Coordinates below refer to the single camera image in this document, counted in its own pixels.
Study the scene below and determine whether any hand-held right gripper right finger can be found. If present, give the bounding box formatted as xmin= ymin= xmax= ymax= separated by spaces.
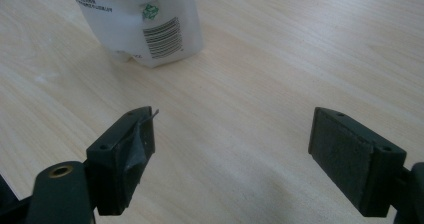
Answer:
xmin=307 ymin=106 xmax=408 ymax=218

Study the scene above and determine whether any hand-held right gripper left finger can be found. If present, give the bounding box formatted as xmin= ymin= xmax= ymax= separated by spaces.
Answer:
xmin=85 ymin=105 xmax=160 ymax=217

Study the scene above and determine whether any white and blue pouch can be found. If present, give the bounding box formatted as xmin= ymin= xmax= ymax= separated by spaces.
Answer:
xmin=64 ymin=0 xmax=204 ymax=69

